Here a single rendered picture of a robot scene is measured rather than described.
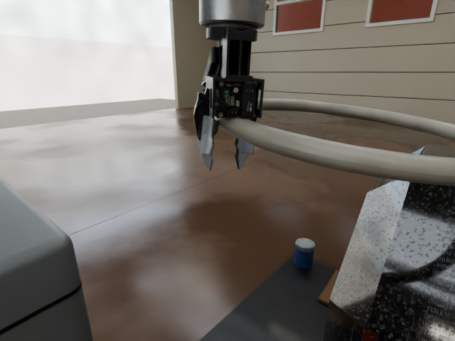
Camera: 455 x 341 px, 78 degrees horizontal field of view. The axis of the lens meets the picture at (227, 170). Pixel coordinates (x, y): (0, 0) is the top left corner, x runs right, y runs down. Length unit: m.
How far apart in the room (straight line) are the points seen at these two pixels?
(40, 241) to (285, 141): 0.27
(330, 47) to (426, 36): 1.85
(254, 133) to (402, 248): 0.39
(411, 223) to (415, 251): 0.05
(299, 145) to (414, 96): 6.66
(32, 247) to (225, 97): 0.27
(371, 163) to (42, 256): 0.33
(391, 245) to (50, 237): 0.56
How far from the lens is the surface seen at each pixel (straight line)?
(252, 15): 0.40
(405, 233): 0.65
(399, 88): 7.00
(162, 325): 1.37
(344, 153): 0.32
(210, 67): 0.46
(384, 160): 0.33
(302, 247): 1.56
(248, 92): 0.40
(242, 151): 0.47
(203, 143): 0.45
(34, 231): 0.35
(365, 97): 7.15
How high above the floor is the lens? 1.00
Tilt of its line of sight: 19 degrees down
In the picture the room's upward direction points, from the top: straight up
